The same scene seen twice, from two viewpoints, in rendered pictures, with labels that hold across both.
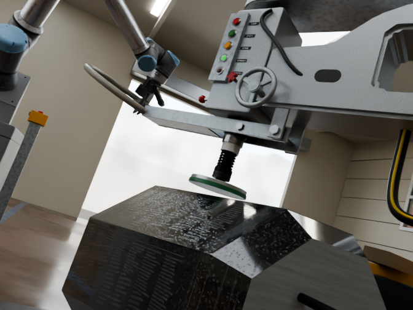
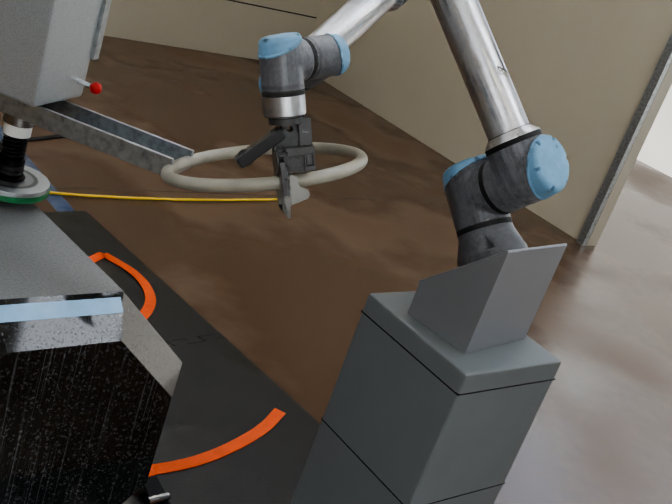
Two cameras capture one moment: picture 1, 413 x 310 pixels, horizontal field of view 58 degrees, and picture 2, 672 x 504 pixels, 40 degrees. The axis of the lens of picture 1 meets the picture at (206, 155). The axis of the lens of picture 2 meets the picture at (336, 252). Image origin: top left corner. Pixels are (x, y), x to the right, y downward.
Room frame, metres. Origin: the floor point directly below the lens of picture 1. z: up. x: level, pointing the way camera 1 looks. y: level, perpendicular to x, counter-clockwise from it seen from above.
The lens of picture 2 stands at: (3.74, -0.28, 1.85)
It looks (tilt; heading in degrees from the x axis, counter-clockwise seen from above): 22 degrees down; 154
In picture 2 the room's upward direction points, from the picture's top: 19 degrees clockwise
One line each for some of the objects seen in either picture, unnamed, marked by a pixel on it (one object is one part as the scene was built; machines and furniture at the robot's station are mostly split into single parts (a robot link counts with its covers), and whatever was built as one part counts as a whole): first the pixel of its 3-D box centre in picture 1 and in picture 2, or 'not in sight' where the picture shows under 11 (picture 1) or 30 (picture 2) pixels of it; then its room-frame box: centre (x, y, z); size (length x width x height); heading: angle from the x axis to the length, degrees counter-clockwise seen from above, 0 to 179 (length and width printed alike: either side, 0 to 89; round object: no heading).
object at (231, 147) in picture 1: (230, 148); (18, 127); (1.37, -0.08, 1.01); 0.07 x 0.07 x 0.04
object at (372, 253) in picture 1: (389, 261); not in sight; (1.41, -0.77, 0.81); 0.20 x 0.10 x 0.05; 122
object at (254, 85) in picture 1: (259, 91); not in sight; (1.20, -0.10, 1.18); 0.15 x 0.10 x 0.15; 53
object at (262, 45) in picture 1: (273, 76); (12, 1); (1.32, -0.14, 1.31); 0.36 x 0.22 x 0.45; 53
